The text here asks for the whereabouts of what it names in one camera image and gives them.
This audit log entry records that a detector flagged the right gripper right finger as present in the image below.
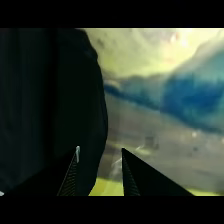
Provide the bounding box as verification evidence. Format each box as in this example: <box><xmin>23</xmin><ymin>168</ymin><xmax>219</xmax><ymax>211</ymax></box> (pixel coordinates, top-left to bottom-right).
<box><xmin>120</xmin><ymin>147</ymin><xmax>195</xmax><ymax>197</ymax></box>

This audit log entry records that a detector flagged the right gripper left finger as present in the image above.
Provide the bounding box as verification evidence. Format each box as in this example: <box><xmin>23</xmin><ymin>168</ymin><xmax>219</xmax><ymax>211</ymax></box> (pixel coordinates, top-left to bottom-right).
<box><xmin>9</xmin><ymin>145</ymin><xmax>81</xmax><ymax>197</ymax></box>

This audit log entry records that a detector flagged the black garment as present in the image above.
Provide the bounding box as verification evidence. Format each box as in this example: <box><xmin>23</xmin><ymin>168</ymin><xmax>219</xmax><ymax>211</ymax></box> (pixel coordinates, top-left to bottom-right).
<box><xmin>0</xmin><ymin>28</ymin><xmax>109</xmax><ymax>197</ymax></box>

